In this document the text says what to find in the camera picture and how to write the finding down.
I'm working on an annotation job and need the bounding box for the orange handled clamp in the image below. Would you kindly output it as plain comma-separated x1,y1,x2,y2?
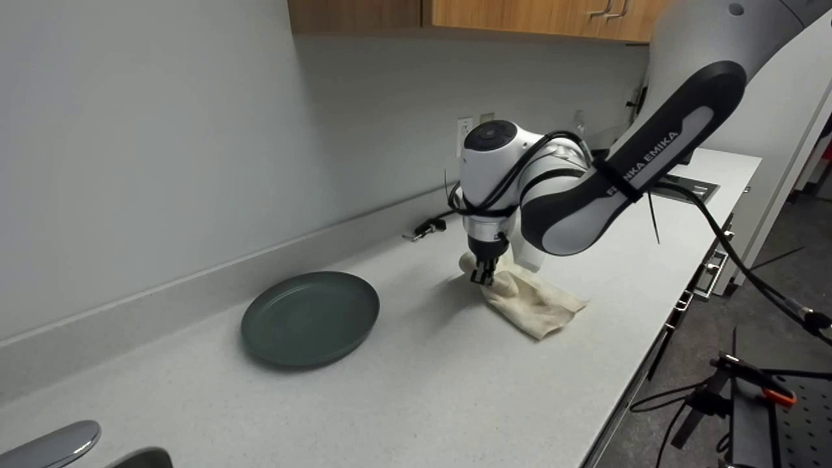
710,347,800,410

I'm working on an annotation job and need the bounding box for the sink basin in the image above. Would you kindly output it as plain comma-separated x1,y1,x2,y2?
107,445,176,468

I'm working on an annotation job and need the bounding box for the black stand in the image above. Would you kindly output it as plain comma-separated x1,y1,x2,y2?
671,381,739,453

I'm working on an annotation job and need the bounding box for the black cord on counter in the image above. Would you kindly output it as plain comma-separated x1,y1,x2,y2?
400,207,457,242

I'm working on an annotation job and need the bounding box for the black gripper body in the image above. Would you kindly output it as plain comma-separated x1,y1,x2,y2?
466,230,513,273

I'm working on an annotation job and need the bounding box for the beige kitchen towel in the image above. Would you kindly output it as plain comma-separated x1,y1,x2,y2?
455,250,589,342

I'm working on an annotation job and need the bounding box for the black perforated board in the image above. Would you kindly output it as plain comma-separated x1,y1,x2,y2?
731,367,832,468

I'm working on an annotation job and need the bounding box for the metal drawer handle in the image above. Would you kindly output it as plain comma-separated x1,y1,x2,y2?
691,247,732,301

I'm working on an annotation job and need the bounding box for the dark green plate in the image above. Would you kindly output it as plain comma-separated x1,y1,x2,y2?
240,271,381,375

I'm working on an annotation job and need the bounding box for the wooden wall cabinet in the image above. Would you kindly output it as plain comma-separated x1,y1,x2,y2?
286,0,673,46

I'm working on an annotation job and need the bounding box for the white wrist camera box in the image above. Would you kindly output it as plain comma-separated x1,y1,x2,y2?
509,226,552,276

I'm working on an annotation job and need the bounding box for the black flat board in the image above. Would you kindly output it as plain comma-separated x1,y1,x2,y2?
658,168,722,207

